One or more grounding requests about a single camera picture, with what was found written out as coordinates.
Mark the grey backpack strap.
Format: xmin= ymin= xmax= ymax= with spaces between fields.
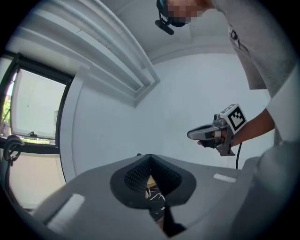
xmin=228 ymin=23 xmax=249 ymax=53

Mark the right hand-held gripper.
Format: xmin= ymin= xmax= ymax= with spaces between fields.
xmin=187 ymin=103 xmax=248 ymax=157

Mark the person's right forearm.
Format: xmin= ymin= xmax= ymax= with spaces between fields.
xmin=231 ymin=107 xmax=277 ymax=148

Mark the yellow tray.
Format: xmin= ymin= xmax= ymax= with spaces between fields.
xmin=146 ymin=176 xmax=158 ymax=188

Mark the black cable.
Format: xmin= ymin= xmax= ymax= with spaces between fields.
xmin=235 ymin=142 xmax=243 ymax=170

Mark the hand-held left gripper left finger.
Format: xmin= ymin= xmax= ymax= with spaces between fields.
xmin=31 ymin=154 xmax=168 ymax=240

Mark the dark framed window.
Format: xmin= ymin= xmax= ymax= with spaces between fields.
xmin=0 ymin=52 xmax=74 ymax=156

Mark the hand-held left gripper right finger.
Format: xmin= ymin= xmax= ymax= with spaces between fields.
xmin=150 ymin=154 xmax=244 ymax=240

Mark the black head camera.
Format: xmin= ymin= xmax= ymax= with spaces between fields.
xmin=154 ymin=10 xmax=175 ymax=36

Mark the person's grey shirt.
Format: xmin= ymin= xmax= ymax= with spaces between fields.
xmin=201 ymin=0 xmax=296 ymax=100

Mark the person's head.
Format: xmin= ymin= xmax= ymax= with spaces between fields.
xmin=156 ymin=0 xmax=215 ymax=28

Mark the black marble round table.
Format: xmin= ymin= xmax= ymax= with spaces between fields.
xmin=145 ymin=186 xmax=166 ymax=222

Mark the person's right hand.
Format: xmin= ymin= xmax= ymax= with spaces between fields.
xmin=197 ymin=129 xmax=229 ymax=149

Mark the white roller blind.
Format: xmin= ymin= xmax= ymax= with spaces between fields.
xmin=10 ymin=68 xmax=68 ymax=139

